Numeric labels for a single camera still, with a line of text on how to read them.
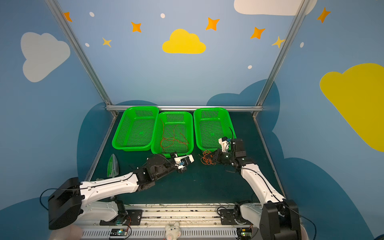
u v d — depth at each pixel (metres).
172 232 0.68
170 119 1.08
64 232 0.69
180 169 0.65
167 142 1.04
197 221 0.74
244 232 0.72
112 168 0.91
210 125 1.15
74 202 0.40
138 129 1.10
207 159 0.80
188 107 1.16
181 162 0.59
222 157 0.73
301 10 0.70
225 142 0.78
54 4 0.68
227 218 0.74
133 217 0.74
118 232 0.71
